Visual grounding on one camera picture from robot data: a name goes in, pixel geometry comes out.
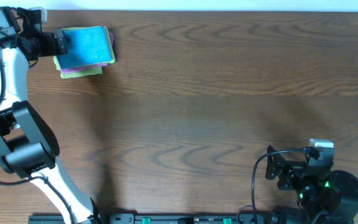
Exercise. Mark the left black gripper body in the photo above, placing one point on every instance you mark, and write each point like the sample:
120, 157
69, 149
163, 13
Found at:
46, 47

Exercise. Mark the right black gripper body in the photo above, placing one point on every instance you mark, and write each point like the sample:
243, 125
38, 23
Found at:
288, 177

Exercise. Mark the blue cloth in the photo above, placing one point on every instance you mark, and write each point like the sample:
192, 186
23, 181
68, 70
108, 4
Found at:
85, 46

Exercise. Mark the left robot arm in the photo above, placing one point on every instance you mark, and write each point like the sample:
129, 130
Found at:
28, 146

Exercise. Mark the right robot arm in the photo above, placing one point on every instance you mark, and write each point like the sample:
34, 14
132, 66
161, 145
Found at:
323, 195

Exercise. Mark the top green folded towel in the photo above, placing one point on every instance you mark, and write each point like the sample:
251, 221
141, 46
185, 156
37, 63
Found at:
112, 46

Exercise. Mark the green folded towel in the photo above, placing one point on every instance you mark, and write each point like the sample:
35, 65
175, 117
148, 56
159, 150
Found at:
79, 72
112, 46

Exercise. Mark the purple folded towel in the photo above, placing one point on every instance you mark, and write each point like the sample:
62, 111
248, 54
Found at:
111, 41

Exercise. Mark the bottom green folded towel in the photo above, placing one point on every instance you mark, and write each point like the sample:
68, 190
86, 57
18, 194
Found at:
79, 72

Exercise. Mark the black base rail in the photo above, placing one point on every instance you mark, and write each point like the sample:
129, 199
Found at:
129, 218

